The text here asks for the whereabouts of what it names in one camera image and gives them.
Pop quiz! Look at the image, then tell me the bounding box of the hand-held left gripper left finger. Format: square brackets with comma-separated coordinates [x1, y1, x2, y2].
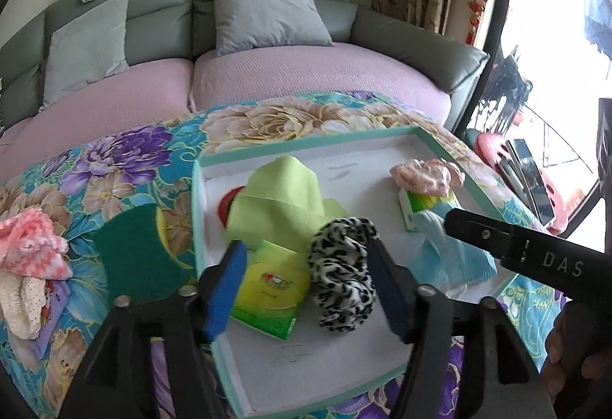
[57, 240, 249, 419]

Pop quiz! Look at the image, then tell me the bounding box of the pink white striped fuzzy sock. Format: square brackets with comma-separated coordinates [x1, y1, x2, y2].
[0, 209, 72, 281]

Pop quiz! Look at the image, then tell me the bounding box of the lilac printed cloth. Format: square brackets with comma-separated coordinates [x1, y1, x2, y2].
[41, 280, 72, 353]

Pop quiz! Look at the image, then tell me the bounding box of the light green cloth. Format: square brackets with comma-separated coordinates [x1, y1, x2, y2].
[225, 155, 350, 257]

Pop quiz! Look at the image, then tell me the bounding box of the dark window frame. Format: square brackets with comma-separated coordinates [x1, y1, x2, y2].
[452, 0, 516, 137]

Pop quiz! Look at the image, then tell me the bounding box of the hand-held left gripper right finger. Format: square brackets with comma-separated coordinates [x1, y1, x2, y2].
[366, 240, 546, 419]

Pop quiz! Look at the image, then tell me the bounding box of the person's right hand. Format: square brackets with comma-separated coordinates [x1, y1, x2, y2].
[540, 299, 612, 405]

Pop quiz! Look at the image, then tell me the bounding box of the light blue face mask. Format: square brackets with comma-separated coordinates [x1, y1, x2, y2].
[413, 209, 498, 293]

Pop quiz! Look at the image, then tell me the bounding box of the smartphone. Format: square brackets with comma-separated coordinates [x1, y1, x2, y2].
[507, 139, 558, 226]

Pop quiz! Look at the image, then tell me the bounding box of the red round object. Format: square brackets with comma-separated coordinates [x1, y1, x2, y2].
[217, 188, 247, 226]

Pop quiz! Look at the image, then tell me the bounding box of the pink fuzzy scrunchie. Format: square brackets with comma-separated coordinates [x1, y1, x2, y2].
[389, 158, 466, 197]

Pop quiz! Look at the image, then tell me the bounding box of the leopard print scrunchie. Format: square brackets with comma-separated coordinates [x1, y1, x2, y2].
[307, 217, 381, 333]

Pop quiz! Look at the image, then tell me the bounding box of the white lace cloth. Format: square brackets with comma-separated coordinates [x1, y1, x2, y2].
[0, 276, 53, 339]

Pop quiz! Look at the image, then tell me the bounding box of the floral printed blanket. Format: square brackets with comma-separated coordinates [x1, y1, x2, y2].
[0, 91, 575, 419]

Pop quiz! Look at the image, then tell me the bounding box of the white tray with teal rim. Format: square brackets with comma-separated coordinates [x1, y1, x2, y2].
[190, 125, 524, 418]

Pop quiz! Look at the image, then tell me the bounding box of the grey lilac pillow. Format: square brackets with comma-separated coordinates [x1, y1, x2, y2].
[210, 0, 334, 57]

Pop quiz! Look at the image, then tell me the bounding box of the pink sofa cover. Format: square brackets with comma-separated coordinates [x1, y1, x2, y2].
[0, 41, 452, 161]

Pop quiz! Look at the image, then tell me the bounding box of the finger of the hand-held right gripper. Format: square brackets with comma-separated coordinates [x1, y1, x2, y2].
[444, 207, 527, 269]

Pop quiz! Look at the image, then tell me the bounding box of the pink stool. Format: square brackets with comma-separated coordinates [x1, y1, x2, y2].
[475, 132, 589, 231]

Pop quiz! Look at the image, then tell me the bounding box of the green scouring sponge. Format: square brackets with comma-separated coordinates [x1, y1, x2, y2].
[93, 204, 192, 305]

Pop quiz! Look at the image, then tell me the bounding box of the white green tissue packet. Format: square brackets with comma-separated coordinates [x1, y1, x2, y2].
[399, 188, 455, 232]

